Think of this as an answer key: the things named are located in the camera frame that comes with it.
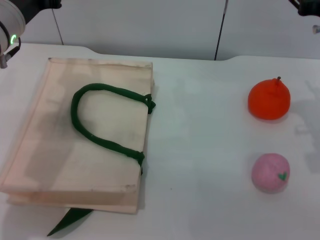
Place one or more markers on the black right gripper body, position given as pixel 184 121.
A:
pixel 307 6

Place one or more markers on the orange toy fruit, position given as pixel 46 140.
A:
pixel 267 102

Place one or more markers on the pink toy peach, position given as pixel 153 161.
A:
pixel 267 175

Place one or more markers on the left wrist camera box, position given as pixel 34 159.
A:
pixel 37 7

